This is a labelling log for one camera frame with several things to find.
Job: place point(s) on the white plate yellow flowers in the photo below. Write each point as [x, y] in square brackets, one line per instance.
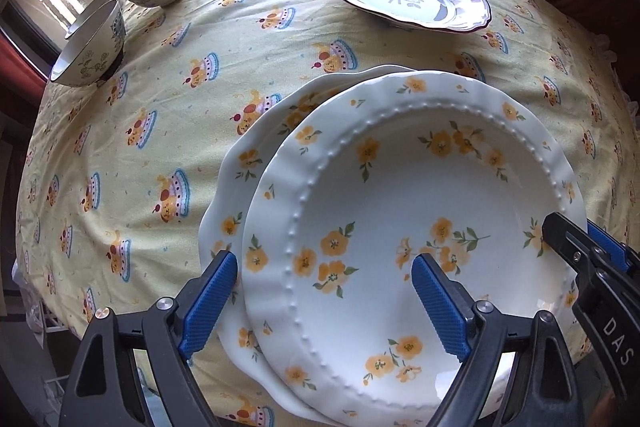
[400, 187]
[265, 127]

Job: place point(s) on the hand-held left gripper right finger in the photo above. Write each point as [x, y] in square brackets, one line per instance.
[440, 302]

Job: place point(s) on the yellow printed tablecloth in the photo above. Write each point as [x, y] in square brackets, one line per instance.
[200, 132]

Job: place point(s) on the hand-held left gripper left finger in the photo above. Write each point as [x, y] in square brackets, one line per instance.
[212, 294]

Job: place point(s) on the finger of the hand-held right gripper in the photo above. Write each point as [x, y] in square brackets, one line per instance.
[567, 242]
[607, 244]

